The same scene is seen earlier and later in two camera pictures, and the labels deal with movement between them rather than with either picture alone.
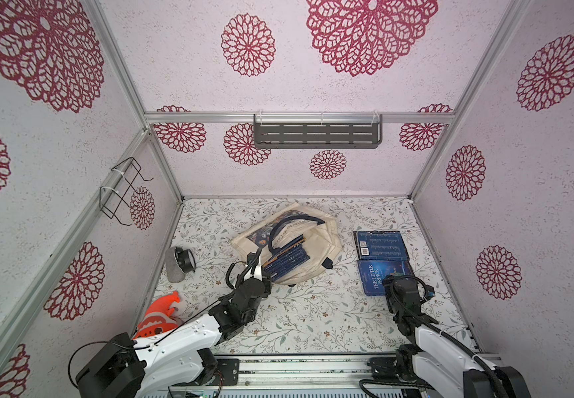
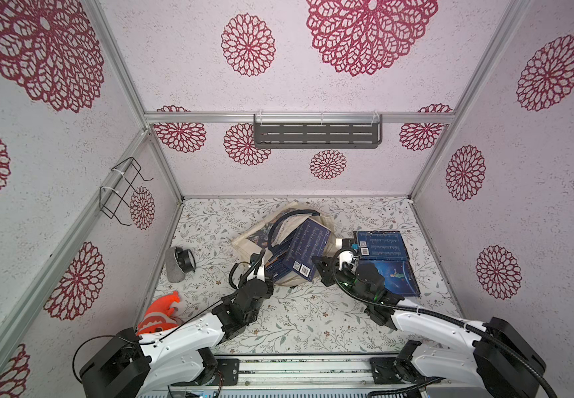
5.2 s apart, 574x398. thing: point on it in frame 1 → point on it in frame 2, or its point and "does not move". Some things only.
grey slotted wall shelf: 318,131 does not move
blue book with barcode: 381,245 does not move
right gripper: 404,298 → 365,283
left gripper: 266,281 does not move
